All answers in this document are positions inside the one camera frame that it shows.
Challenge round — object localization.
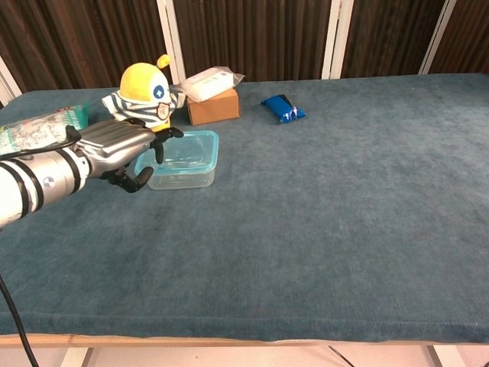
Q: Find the thin black floor cable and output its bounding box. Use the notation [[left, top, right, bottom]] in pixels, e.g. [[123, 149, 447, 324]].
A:
[[328, 346, 356, 367]]

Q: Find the blue foil snack pack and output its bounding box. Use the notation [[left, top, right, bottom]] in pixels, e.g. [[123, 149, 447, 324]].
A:
[[261, 94, 306, 125]]

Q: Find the small brown cardboard box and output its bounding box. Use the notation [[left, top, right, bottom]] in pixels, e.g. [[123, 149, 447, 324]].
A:
[[186, 87, 241, 126]]

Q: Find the white table leg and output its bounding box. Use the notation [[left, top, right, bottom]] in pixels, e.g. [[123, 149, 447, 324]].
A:
[[60, 346, 95, 367], [426, 345, 458, 367]]

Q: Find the white tissue pack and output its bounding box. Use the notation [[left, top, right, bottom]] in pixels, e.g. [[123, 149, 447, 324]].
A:
[[179, 66, 245, 103]]

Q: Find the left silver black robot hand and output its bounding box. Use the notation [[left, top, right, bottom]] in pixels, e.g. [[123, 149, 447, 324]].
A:
[[74, 117, 185, 194]]

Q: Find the blue table cloth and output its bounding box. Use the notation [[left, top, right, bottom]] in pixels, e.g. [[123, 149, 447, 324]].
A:
[[0, 73, 489, 343]]

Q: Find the clear plastic food container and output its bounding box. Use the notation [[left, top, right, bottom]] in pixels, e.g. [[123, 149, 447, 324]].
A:
[[133, 129, 220, 177], [147, 164, 217, 191]]

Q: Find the yellow plush toy striped shirt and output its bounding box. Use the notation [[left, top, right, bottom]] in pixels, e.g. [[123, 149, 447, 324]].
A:
[[101, 54, 187, 133]]

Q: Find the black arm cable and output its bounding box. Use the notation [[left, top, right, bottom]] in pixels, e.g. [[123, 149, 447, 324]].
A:
[[0, 125, 83, 367]]

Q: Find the teal wet wipes pack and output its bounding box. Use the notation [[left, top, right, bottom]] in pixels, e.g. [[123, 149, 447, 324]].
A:
[[0, 103, 90, 156]]

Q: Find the brown slatted partition panel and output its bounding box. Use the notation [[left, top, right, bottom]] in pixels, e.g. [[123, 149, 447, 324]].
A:
[[0, 0, 180, 95], [167, 0, 343, 83], [418, 0, 489, 76], [322, 0, 458, 80], [0, 55, 23, 108]]

